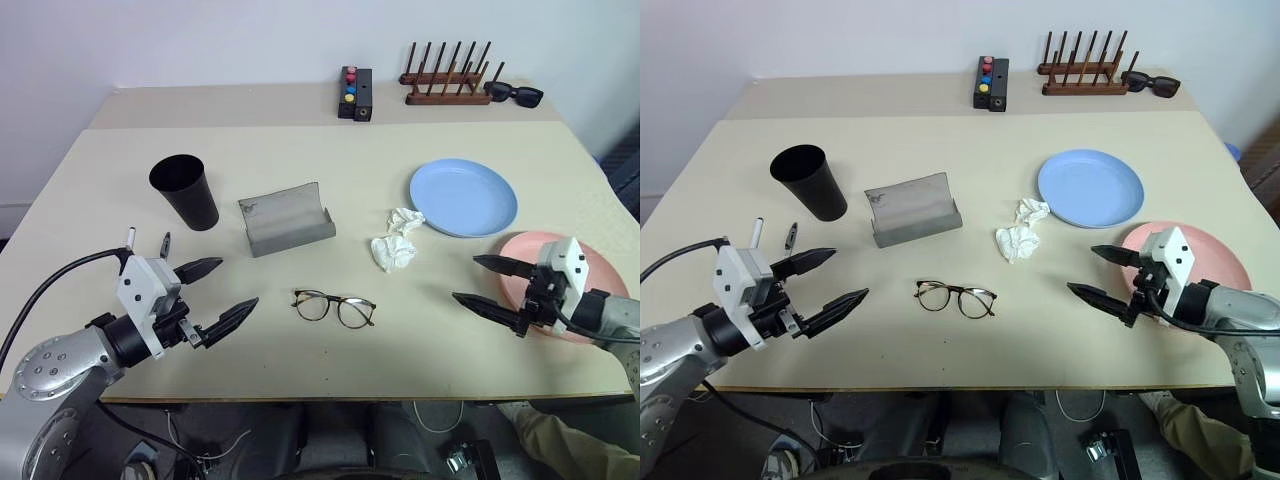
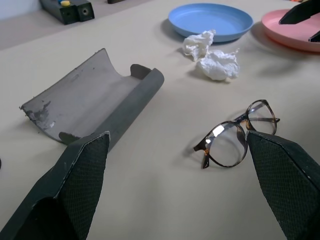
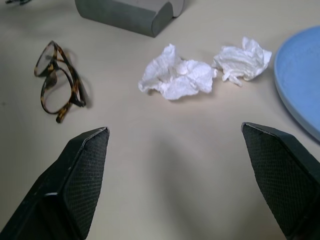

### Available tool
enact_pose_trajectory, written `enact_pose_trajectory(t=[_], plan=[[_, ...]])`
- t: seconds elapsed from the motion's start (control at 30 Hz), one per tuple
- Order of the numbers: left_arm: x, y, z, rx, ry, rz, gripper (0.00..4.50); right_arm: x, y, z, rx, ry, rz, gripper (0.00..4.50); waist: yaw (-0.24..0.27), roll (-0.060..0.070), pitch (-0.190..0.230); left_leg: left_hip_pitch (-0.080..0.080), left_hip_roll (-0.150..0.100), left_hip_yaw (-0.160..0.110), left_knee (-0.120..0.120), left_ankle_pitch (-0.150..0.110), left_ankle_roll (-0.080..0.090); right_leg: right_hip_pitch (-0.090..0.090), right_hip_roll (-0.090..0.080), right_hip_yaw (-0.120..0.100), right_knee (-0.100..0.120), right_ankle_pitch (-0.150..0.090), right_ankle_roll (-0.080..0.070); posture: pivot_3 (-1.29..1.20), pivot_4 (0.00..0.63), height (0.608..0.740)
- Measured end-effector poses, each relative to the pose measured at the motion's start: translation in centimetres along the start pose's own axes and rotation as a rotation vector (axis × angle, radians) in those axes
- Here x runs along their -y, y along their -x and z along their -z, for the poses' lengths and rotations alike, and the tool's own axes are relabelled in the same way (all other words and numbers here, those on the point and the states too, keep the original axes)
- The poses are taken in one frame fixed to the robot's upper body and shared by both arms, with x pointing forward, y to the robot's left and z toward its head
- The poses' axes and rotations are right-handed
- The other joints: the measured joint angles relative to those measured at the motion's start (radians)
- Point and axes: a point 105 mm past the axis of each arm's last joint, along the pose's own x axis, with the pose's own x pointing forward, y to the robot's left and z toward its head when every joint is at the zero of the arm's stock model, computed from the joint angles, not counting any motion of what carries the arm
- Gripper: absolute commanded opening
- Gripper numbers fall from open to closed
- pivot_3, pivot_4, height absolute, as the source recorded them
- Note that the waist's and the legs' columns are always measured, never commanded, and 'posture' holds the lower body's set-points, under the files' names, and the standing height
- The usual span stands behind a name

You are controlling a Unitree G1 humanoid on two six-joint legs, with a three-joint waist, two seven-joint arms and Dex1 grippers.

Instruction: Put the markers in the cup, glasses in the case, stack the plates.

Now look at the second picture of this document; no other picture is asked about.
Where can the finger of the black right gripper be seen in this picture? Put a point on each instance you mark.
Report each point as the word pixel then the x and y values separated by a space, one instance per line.
pixel 316 38
pixel 303 12

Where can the tortoiseshell round eyeglasses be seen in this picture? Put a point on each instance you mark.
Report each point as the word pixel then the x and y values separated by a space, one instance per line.
pixel 222 147

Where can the pink plastic plate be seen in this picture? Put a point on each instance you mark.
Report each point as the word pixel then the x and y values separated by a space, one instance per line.
pixel 280 32

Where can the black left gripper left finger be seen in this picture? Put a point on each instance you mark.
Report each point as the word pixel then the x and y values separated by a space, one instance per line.
pixel 75 180

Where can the plain black rectangular box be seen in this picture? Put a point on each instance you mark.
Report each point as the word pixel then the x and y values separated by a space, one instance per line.
pixel 86 11

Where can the black box with coloured buttons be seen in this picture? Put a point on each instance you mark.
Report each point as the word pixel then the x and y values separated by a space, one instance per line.
pixel 53 7

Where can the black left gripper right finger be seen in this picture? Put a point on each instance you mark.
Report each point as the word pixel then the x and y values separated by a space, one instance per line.
pixel 285 180

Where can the crumpled white tissue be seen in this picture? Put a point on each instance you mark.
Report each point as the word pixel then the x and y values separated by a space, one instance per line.
pixel 217 66
pixel 197 43

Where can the blue plastic plate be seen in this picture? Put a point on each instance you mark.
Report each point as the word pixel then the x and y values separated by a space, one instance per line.
pixel 210 17

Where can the grey open glasses case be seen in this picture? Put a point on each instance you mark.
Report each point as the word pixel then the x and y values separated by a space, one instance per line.
pixel 87 95

